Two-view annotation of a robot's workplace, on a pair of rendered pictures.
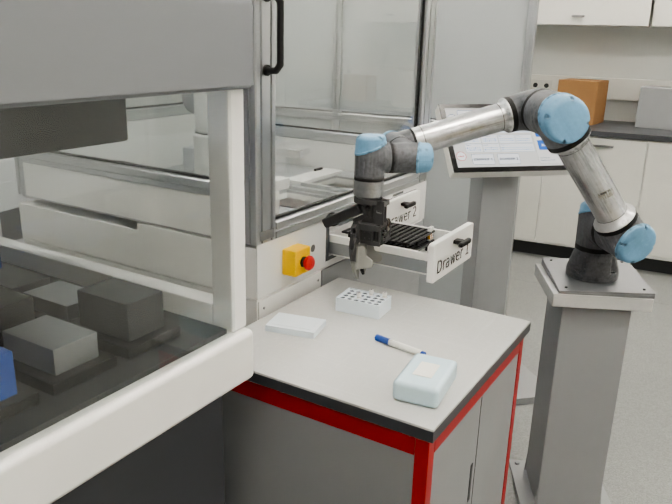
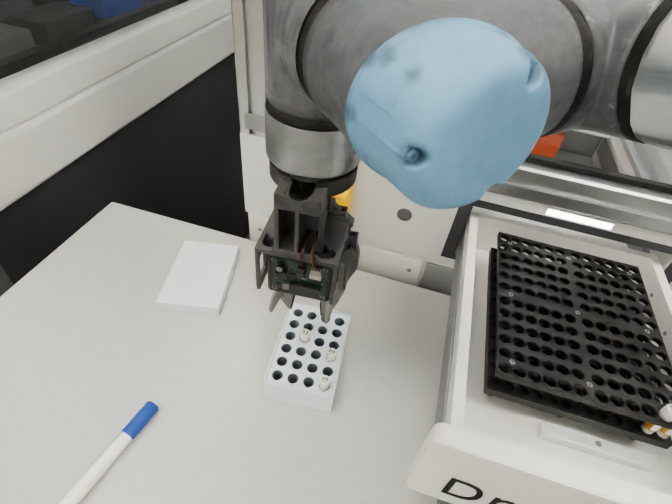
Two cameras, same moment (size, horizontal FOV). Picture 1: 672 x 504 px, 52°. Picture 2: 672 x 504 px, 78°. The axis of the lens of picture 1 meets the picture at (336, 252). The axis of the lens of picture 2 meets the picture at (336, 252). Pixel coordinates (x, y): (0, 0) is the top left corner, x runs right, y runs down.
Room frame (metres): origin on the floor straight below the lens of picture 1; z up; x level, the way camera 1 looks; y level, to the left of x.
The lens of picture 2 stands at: (1.62, -0.36, 1.25)
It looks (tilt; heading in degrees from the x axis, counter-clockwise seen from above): 44 degrees down; 70
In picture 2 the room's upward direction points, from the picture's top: 7 degrees clockwise
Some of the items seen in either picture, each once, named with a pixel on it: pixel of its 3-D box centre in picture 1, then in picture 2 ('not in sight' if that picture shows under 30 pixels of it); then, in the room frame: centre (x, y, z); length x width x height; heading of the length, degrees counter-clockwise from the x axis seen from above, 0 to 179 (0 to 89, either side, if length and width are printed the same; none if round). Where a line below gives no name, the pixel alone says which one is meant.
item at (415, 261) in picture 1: (385, 241); (561, 325); (1.99, -0.15, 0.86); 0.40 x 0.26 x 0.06; 59
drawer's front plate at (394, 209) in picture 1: (399, 212); not in sight; (2.31, -0.21, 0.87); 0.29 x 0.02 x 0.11; 149
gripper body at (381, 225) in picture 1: (370, 220); (308, 221); (1.68, -0.08, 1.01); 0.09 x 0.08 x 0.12; 64
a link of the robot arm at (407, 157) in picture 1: (407, 156); (438, 87); (1.73, -0.17, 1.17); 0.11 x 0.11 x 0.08; 12
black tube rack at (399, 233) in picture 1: (388, 240); (564, 329); (1.98, -0.16, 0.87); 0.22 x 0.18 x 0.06; 59
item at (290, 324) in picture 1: (295, 325); (200, 275); (1.57, 0.09, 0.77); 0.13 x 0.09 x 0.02; 72
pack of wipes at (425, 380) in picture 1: (425, 379); not in sight; (1.28, -0.19, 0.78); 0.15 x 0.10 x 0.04; 156
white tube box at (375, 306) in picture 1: (363, 303); (309, 353); (1.70, -0.08, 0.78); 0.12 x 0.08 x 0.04; 64
